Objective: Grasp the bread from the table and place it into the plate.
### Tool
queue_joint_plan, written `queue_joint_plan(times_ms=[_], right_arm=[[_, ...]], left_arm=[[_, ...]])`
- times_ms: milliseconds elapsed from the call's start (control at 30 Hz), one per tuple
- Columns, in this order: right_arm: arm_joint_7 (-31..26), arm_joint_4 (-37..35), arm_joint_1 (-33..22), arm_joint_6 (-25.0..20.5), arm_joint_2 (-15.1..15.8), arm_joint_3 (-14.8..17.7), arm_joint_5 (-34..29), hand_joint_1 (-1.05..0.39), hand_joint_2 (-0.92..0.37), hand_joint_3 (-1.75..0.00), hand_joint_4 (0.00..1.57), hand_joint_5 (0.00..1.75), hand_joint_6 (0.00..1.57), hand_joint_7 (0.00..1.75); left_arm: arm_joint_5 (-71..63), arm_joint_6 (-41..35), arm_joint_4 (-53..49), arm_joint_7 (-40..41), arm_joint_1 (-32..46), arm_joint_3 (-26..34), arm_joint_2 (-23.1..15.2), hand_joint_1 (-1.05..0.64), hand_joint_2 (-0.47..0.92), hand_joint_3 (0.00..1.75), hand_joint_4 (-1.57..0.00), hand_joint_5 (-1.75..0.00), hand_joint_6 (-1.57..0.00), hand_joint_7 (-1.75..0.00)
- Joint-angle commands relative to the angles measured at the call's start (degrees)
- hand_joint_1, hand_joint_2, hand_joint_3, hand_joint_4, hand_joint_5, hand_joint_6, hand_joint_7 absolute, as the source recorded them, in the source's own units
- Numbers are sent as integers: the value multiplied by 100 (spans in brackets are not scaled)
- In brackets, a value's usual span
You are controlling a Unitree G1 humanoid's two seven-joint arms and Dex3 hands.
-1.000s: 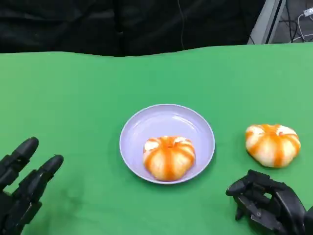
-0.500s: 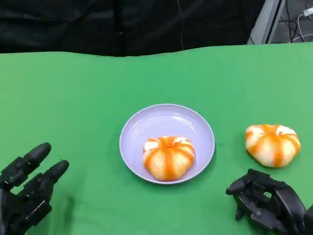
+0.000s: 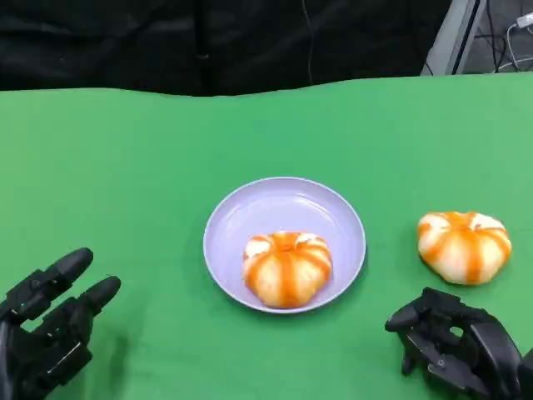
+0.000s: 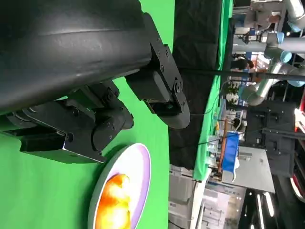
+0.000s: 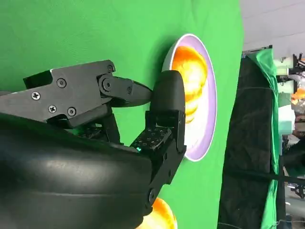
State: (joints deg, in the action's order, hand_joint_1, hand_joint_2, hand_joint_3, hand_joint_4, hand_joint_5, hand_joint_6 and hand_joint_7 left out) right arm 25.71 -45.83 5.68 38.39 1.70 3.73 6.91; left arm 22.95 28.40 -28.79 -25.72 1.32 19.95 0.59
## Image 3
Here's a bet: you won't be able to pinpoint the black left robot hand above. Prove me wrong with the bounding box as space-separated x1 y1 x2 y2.
0 247 122 400

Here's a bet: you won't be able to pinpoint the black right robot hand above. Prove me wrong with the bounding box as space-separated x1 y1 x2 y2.
384 286 533 400

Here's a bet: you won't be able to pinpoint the orange and white bread roll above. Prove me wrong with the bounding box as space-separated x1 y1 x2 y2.
242 231 334 310
416 210 513 287

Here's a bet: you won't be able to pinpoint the lilac plate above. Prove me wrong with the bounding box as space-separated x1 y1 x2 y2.
202 176 367 314

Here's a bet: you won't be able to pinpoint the black backdrop curtain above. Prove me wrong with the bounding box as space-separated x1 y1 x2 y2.
0 0 455 97

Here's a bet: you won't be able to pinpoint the white cable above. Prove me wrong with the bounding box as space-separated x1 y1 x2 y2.
496 20 533 71

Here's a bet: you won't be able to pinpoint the grey metal frame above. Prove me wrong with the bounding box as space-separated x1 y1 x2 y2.
420 0 492 77

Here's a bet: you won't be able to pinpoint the tangled black cables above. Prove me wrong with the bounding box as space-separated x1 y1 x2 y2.
474 0 522 73

